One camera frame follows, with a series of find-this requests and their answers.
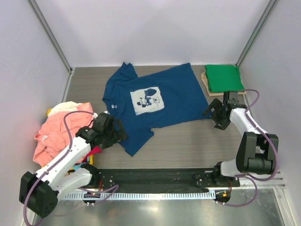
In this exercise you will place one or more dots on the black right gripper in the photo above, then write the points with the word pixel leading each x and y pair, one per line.
pixel 215 104

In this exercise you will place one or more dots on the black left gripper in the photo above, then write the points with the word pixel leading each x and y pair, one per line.
pixel 119 135

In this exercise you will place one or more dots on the blue Mickey print t-shirt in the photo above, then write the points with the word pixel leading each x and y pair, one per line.
pixel 157 100

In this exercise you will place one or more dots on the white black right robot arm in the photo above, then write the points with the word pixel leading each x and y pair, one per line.
pixel 257 153

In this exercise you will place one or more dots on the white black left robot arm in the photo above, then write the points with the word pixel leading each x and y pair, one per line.
pixel 41 191

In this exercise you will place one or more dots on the magenta t-shirt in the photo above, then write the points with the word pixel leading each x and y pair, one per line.
pixel 90 155

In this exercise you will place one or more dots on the folded green t-shirt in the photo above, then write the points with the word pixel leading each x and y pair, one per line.
pixel 223 78

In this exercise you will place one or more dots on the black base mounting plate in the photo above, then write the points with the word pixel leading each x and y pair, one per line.
pixel 161 180

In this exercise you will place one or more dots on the folded beige t-shirt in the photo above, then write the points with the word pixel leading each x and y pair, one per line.
pixel 211 93

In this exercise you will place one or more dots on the pink t-shirt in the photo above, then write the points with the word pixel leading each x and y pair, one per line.
pixel 53 137

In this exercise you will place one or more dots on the cream white t-shirt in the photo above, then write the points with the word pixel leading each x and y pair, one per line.
pixel 63 107

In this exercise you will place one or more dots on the white slotted cable duct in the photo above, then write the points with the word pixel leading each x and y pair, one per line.
pixel 81 195

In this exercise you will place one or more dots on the aluminium extrusion rail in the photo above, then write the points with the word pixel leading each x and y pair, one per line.
pixel 277 182

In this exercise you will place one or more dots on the right aluminium frame post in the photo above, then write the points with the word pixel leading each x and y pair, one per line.
pixel 257 29

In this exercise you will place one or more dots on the aluminium frame post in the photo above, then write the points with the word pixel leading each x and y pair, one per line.
pixel 257 29
pixel 45 26

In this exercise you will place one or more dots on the left aluminium frame post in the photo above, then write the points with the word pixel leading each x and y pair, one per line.
pixel 45 26

